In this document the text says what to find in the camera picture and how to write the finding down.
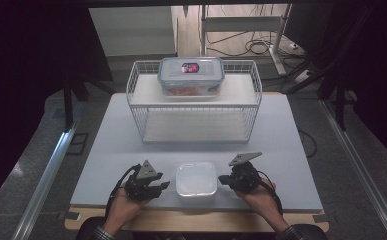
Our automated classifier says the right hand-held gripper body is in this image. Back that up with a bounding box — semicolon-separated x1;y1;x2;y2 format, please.
228;151;263;193

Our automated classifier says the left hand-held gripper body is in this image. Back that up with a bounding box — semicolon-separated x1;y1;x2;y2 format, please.
124;159;164;201

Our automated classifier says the white square plastic container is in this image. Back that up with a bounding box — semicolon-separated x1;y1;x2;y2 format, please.
175;161;219;203

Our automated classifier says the white wire shelf rack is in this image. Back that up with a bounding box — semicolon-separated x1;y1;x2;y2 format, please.
126;59;263;144

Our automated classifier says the clear plastic food container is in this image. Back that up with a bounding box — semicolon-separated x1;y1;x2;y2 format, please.
157;56;226;98

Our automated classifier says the person's left hand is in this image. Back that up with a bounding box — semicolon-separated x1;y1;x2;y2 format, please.
104;182;150;234

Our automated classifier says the person's right hand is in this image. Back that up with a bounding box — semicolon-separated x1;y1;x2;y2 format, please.
236;179;289;232

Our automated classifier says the pale grey table mat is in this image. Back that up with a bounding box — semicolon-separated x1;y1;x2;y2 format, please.
70;92;325;214

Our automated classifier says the person's left leg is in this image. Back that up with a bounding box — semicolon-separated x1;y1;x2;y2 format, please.
75;216;106;240

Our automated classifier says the person's leg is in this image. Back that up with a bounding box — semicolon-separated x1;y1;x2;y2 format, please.
294;223;329;240
75;216;106;240

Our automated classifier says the person's right leg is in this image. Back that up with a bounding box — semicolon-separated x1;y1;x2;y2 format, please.
294;223;329;240

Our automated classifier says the black metal stand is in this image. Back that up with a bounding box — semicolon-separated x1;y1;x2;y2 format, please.
49;46;115;132
285;6;375;132

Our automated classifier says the white power strip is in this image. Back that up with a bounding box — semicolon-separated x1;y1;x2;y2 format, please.
293;68;315;85

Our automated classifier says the white panel board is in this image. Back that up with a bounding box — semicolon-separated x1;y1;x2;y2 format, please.
88;7;177;58

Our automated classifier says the left hand-held gripper black cable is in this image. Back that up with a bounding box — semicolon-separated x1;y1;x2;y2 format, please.
104;163;143;219

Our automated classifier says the hand-held gripper black cable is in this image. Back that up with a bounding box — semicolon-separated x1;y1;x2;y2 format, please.
256;170;284;216
104;163;143;219

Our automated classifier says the right hand-held gripper black cable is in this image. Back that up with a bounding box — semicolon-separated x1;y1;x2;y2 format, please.
256;170;284;216

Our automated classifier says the black floor cable loop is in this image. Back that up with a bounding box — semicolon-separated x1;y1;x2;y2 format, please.
297;127;319;159

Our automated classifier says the aluminium floor rail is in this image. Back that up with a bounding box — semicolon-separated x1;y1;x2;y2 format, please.
318;99;387;240
11;99;89;240

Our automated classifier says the tangle of black floor cables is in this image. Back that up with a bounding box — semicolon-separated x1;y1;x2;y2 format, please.
206;30;304;58

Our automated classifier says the white metal desk frame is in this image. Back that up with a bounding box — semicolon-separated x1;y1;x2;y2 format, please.
199;3;294;76

